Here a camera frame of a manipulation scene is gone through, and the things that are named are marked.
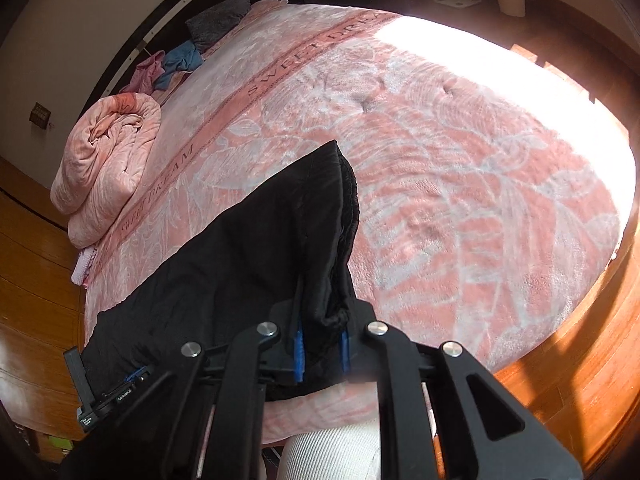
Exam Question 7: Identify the white trouser leg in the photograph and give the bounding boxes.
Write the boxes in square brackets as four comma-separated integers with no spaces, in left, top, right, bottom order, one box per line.
[277,417,382,480]

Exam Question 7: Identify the brown wall switch box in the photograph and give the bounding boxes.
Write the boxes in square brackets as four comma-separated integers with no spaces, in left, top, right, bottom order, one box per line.
[29,102,51,130]

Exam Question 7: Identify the grey pillow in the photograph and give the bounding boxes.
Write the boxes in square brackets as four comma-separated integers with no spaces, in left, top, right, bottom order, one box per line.
[186,0,250,53]

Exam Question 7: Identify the black pants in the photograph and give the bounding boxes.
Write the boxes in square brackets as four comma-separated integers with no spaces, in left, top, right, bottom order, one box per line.
[81,141,359,400]

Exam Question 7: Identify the pink garment on bed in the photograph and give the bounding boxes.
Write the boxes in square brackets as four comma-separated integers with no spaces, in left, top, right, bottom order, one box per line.
[120,50,165,94]

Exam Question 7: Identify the blue garment on bed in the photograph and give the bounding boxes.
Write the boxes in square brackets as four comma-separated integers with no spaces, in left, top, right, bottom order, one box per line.
[153,40,203,90]

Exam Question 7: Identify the dark wooden headboard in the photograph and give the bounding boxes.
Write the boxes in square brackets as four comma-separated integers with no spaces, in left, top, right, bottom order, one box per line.
[84,0,259,108]

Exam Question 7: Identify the folded pink comforter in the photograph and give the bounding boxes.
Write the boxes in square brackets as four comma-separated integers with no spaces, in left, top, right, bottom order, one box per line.
[50,92,162,249]

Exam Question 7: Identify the folded white pink towel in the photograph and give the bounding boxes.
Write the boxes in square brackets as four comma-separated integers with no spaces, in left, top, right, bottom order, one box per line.
[70,245,96,288]

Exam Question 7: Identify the pink sweet dream bedspread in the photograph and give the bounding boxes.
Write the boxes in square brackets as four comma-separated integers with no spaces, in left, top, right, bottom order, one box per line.
[81,0,637,446]

